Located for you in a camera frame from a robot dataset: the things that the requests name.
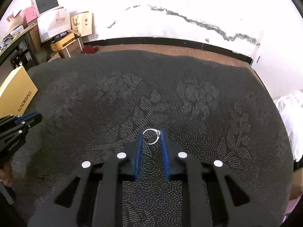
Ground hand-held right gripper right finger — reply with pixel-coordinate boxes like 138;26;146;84
160;130;277;227

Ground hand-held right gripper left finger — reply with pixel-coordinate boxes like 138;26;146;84
28;130;144;227

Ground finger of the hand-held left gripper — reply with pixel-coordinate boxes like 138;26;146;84
0;115;22;129
0;112;43;142

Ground silver ring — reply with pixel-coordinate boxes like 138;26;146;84
143;128;162;145

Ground yellow jewelry box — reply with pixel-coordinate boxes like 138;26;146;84
0;66;38;120

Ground person's left hand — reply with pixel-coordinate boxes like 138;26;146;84
0;162;13;187

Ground black patterned blanket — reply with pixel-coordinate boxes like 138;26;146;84
9;50;294;227

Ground black speakers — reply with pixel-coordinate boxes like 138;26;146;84
11;52;25;68

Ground dark desk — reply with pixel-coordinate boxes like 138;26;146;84
0;22;39;64

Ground tall cardboard carton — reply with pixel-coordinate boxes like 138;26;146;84
26;25;51;62

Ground brown cardboard box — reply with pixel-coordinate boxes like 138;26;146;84
59;38;84;58

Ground flat yellow box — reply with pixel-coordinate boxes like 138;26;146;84
50;33;76;51

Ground flat black box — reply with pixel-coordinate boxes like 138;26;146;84
53;30;73;40

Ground red cloth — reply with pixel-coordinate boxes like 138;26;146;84
83;45;99;54

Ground white gift bag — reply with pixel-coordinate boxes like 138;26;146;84
37;8;71;43

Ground brown paper bag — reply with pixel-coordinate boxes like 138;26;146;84
7;11;24;32

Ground pink box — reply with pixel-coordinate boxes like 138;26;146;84
20;7;38;24

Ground brown gift bag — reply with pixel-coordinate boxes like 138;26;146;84
70;11;93;37

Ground white printed plastic bag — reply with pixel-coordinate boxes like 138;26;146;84
273;89;303;162

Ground white door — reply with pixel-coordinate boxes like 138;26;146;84
251;16;303;100

